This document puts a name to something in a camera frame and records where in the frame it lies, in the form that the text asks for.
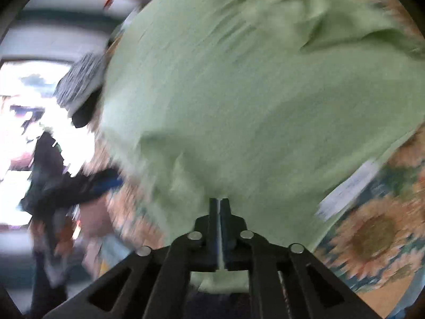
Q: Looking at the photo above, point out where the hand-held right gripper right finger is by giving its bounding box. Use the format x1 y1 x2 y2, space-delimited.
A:
220 198 382 319

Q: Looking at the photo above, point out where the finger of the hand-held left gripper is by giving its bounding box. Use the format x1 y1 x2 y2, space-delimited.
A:
83 169 126 199

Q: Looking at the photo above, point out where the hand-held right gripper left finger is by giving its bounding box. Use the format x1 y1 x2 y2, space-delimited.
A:
43 198 220 319

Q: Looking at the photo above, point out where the light green fleece garment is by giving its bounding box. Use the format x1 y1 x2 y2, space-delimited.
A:
98 0 425 295

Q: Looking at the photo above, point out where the glass sliding door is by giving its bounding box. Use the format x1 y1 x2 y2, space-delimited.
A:
0 58 80 226

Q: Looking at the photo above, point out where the black spotted white garment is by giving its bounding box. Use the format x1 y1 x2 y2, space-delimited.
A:
55 52 109 114

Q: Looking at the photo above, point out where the white tag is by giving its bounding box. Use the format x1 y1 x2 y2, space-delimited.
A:
316 159 381 220

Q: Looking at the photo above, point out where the sunflower print blanket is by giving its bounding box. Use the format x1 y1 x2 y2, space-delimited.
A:
90 0 425 319

